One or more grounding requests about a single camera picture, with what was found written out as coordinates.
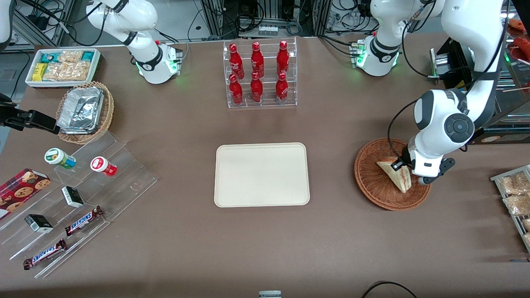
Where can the snickers bar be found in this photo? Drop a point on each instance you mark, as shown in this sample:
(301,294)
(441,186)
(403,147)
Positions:
(83,220)
(44,254)

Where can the clear acrylic stepped stand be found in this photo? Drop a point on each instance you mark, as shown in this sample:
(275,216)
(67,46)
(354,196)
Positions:
(124,182)

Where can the red lid snack cup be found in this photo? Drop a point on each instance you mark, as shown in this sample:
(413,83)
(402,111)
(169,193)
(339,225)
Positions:
(101,164)

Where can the green lid snack cup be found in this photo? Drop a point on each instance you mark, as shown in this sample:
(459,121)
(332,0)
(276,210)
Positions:
(56,156)

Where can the red cola bottle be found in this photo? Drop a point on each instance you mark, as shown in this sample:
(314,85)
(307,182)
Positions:
(283,58)
(257,60)
(282,90)
(256,90)
(236,62)
(236,92)

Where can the red cookie box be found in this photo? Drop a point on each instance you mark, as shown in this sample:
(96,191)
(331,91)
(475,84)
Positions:
(20,190)

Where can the small black box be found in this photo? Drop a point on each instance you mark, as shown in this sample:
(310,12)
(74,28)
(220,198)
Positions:
(72,197)
(38,223)

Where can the aluminium foil tray stack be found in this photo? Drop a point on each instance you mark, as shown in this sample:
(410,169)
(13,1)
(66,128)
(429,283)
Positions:
(80,109)

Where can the clear acrylic bottle rack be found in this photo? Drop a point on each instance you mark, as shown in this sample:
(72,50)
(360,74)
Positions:
(269,89)

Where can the teal snack packet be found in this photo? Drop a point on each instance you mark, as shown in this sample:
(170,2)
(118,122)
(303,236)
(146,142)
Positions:
(88,56)
(49,57)

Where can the clear cracker bag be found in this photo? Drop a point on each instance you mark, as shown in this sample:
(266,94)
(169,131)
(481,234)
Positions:
(68,71)
(70,56)

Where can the cream plastic tray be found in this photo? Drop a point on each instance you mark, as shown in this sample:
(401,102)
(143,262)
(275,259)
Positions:
(261,174)

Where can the yellow snack packet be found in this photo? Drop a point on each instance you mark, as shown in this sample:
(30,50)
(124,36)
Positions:
(39,72)

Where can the clear snack bag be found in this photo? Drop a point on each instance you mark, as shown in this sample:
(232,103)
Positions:
(517,205)
(513,184)

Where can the light brown wicker basket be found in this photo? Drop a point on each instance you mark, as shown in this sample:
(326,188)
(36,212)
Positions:
(107,111)

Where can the grey box with green light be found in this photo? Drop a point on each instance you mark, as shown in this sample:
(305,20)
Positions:
(434,64)

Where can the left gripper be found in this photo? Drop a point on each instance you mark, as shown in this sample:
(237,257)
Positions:
(405,159)

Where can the triangular sandwich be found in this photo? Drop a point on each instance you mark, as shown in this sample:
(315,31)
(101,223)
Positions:
(399,180)

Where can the black food warmer cabinet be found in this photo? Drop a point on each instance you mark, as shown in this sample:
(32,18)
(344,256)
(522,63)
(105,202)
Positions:
(513,124)

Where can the white snack bin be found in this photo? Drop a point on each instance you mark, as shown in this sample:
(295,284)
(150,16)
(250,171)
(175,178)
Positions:
(95,70)

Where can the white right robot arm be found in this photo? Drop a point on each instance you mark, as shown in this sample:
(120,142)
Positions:
(145,54)

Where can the white power strip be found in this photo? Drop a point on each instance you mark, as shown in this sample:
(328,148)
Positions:
(268,30)

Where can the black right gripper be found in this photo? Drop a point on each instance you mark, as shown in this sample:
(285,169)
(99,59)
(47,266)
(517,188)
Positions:
(21,118)

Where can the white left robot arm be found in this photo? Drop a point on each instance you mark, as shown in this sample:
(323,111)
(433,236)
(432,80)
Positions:
(476,41)

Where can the dark brown wicker basket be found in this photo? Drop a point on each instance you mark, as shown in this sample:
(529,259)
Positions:
(372,186)

